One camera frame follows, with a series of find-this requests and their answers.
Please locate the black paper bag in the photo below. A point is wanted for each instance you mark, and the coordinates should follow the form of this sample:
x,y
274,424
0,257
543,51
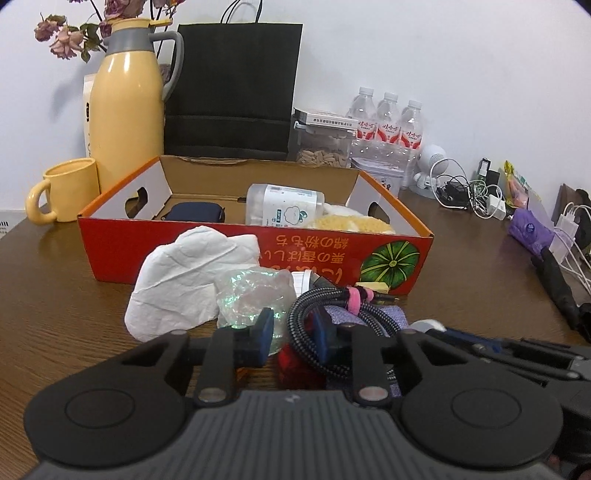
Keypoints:
x,y
231,92

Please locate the white power strip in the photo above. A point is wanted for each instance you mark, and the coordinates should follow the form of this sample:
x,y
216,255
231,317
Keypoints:
x,y
567,226

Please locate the small wooden block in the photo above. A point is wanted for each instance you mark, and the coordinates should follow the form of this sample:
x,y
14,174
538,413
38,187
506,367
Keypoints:
x,y
373,288

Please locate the red cardboard box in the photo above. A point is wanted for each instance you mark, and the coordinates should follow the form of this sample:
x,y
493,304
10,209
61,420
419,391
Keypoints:
x,y
115,249

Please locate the white milk carton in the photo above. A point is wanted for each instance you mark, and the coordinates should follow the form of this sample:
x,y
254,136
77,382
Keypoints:
x,y
87,124

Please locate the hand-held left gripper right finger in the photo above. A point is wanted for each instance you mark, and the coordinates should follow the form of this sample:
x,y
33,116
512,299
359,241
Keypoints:
x,y
321,334

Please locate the clear plastic bottle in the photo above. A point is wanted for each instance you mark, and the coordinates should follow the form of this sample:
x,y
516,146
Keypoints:
x,y
249,295

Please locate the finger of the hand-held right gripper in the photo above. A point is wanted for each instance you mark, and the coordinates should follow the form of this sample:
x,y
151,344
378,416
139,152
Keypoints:
x,y
517,364
466,337

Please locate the dried rose bouquet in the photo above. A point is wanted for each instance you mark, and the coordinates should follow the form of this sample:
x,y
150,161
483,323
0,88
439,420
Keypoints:
x,y
64,39

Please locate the small flat white box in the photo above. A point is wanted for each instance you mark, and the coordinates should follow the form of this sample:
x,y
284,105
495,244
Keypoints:
x,y
323,116

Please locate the yellow mug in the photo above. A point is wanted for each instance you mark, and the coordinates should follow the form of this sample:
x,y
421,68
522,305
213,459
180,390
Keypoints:
x,y
69,189

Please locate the colourful snack packet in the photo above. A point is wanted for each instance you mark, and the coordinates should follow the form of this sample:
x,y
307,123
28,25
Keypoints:
x,y
519,187

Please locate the yellow thermos jug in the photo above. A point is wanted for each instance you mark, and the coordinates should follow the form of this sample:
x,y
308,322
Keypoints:
x,y
127,115

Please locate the clear water bottle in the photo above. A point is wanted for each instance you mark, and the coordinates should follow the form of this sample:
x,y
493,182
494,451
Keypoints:
x,y
412,124
361,110
387,117

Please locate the small black adapter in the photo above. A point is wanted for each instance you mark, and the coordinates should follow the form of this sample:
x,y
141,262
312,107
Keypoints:
x,y
484,167

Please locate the dark brown box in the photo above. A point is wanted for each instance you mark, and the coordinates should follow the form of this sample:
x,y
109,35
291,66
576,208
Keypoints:
x,y
570,198

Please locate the purple packet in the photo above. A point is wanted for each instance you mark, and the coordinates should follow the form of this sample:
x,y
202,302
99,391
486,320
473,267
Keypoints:
x,y
531,228

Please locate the black folded umbrella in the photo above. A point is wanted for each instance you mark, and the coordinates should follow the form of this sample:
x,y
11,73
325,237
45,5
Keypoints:
x,y
556,281

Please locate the white smooth bottle cap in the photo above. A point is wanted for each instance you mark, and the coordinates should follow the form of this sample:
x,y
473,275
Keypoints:
x,y
425,324

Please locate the purple knit pouch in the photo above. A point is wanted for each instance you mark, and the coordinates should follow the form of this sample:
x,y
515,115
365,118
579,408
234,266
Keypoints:
x,y
392,318

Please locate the yellow plush toy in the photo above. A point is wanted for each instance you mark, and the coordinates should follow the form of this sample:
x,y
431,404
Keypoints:
x,y
341,224

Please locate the white charger plug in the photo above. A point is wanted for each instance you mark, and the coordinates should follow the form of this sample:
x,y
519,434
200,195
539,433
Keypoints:
x,y
497,207

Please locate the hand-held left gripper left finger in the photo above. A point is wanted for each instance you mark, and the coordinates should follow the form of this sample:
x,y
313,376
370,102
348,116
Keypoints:
x,y
266,332

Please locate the white tissue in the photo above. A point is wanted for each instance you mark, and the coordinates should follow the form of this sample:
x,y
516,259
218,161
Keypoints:
x,y
180,286

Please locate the clear seed container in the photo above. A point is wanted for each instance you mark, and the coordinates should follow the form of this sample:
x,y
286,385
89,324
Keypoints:
x,y
323,152

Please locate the white round desk device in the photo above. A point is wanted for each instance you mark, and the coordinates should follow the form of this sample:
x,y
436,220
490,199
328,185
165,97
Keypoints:
x,y
431,159

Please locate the navy zip case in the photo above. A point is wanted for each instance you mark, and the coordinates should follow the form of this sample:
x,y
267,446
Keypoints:
x,y
194,212

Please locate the red artificial rose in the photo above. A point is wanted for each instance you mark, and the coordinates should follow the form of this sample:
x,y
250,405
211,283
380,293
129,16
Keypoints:
x,y
300,364

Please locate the white board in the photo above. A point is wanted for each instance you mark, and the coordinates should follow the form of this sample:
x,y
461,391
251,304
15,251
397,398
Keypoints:
x,y
7,224

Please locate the white tin box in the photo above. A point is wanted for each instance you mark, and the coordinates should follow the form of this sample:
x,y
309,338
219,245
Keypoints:
x,y
376,170

